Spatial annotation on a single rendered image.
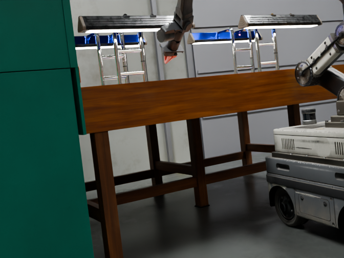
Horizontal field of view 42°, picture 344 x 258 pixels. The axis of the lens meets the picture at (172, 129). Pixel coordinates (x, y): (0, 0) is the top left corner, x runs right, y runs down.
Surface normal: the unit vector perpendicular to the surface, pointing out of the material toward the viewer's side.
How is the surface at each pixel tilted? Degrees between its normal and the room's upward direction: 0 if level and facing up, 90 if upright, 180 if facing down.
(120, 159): 90
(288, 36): 90
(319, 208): 90
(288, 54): 90
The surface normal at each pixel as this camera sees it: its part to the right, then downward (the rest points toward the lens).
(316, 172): -0.92, 0.13
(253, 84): 0.50, 0.00
